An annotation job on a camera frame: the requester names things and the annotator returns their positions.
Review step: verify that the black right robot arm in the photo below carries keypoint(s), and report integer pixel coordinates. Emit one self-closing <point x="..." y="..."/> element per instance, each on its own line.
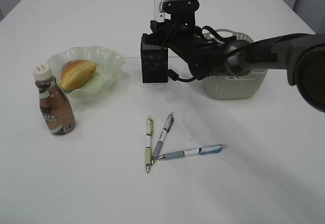
<point x="300" y="55"/>

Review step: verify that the pale green wavy glass plate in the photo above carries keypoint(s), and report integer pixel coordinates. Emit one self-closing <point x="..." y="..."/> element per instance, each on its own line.
<point x="108" y="69"/>

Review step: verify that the brown coffee drink bottle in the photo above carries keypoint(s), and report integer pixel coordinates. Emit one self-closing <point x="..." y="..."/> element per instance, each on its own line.
<point x="54" y="105"/>

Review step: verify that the clear plastic ruler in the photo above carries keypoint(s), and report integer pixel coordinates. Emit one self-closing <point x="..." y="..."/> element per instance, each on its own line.
<point x="159" y="16"/>

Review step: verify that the black square pen holder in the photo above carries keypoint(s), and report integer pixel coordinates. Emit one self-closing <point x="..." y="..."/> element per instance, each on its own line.
<point x="154" y="62"/>

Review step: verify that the blue grey retractable pen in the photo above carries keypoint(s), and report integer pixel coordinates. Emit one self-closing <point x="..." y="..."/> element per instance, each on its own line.
<point x="196" y="151"/>

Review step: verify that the white and beige pen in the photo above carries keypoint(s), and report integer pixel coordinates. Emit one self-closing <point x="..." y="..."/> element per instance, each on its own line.
<point x="148" y="149"/>

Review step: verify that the grey grip patterned pen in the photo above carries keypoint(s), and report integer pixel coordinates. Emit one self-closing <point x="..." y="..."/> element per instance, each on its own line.
<point x="167" y="126"/>

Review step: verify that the grey-green woven plastic basket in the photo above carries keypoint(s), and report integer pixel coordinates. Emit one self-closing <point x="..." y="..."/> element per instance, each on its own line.
<point x="233" y="88"/>

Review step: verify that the golden sugared bread roll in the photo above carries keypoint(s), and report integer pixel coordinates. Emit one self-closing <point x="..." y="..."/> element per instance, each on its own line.
<point x="75" y="73"/>

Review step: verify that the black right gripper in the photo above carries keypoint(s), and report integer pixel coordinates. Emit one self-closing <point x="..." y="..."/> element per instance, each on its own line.
<point x="164" y="34"/>

